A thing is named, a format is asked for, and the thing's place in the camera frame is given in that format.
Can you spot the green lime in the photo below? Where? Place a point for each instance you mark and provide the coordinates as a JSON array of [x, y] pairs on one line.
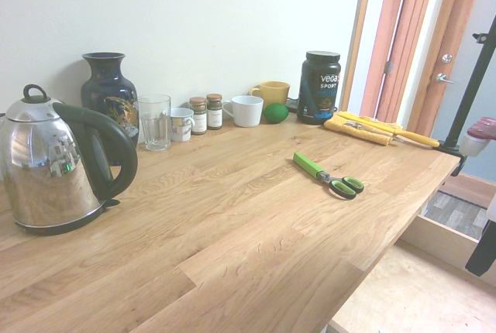
[[276, 113]]

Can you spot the black Vega protein tub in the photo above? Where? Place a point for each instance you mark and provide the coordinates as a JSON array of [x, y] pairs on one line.
[[317, 89]]

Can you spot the black clamp camera stand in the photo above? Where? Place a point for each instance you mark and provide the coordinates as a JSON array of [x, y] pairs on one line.
[[470, 89]]

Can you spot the green black sheathed scissors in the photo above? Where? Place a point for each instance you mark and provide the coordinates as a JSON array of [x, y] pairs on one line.
[[306, 162]]

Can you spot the yellow ceramic mug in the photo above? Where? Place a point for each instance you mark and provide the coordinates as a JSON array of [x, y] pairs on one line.
[[275, 93]]

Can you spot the silver deadbolt lock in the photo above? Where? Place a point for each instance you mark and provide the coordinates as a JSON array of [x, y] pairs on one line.
[[447, 58]]

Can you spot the dark blue painted vase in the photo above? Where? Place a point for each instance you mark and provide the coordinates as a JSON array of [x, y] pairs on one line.
[[108, 93]]

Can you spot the grey door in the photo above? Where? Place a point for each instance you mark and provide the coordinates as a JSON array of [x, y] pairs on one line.
[[461, 31]]

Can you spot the wooden door frame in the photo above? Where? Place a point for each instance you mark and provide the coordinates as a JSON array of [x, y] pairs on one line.
[[391, 31]]

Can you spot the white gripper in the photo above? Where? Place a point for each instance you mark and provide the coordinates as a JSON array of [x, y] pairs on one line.
[[493, 209]]

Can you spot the open wooden drawer white front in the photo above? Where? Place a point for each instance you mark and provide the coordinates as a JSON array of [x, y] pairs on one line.
[[407, 294]]

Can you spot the clear ribbed drinking glass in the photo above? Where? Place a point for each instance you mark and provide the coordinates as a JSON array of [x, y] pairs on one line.
[[155, 128]]

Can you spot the small white printed mug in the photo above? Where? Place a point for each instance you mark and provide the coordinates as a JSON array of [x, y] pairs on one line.
[[180, 124]]

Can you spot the plain white cup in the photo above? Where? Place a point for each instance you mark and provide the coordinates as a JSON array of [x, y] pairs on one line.
[[248, 112]]

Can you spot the brown lid spice jar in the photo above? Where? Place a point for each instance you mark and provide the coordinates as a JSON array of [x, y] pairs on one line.
[[198, 120], [214, 116]]

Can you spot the stainless steel electric kettle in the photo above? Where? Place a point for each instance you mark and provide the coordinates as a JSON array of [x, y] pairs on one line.
[[46, 162]]

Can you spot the small black box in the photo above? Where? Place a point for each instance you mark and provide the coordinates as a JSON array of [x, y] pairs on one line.
[[293, 105]]

